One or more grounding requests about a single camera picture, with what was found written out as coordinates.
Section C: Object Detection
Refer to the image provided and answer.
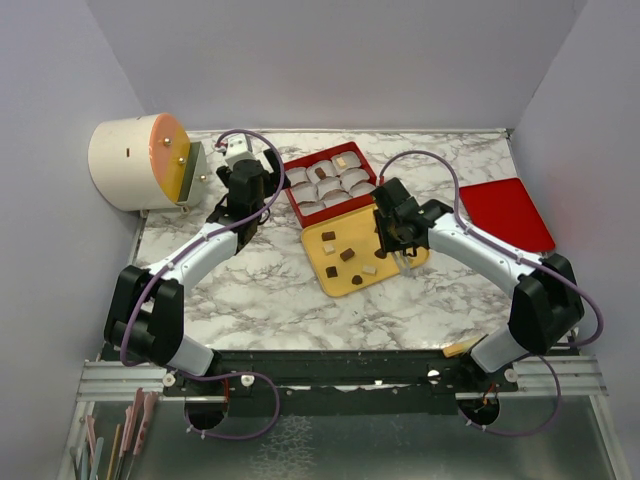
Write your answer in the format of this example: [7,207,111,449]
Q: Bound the clear and metal tongs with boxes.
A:
[374,226,417,277]

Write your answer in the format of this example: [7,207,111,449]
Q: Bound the red chocolate box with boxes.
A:
[284,141,377,228]

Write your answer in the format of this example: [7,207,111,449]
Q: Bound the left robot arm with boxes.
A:
[104,147,290,395]

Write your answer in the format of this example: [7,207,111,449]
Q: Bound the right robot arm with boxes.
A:
[372,178,584,391]

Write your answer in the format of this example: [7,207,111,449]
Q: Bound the grey green drawer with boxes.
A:
[177,142,208,210]

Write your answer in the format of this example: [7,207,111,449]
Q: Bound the yellow plastic tray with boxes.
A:
[301,205,399,298]

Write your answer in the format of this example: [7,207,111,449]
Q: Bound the red box lid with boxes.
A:
[460,178,556,253]

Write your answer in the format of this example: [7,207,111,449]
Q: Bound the white cylindrical container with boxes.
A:
[88,113,190,212]

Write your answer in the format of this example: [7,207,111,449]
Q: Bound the pink tool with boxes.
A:
[119,388,159,458]

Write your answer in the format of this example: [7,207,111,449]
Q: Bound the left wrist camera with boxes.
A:
[223,134,255,169]

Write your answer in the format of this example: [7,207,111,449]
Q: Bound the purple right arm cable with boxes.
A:
[377,149,604,437]

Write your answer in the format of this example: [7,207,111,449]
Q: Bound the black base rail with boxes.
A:
[161,350,513,417]

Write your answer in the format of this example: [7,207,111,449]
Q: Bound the aluminium frame rail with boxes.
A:
[76,356,609,402]

